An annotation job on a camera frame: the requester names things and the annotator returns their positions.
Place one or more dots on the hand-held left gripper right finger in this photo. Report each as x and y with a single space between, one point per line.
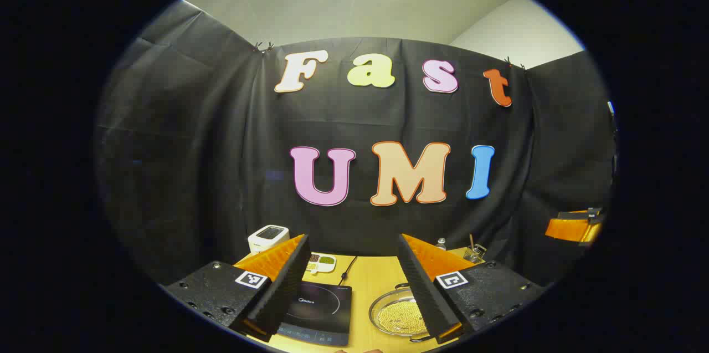
424 286

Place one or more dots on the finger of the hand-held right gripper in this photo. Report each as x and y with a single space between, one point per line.
568 228

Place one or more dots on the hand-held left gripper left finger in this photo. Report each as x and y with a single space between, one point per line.
285 281

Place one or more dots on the black induction cooktop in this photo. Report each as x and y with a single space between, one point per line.
321 308

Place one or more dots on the pile of yellow beans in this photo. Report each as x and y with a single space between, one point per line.
401 317

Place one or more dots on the white divided bean dish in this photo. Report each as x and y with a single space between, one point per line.
324 262

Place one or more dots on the white box appliance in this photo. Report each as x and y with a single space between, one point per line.
266 239

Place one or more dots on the clear bottle with pink label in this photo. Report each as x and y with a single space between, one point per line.
441 244

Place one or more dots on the black backdrop cloth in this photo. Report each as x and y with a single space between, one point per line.
221 148

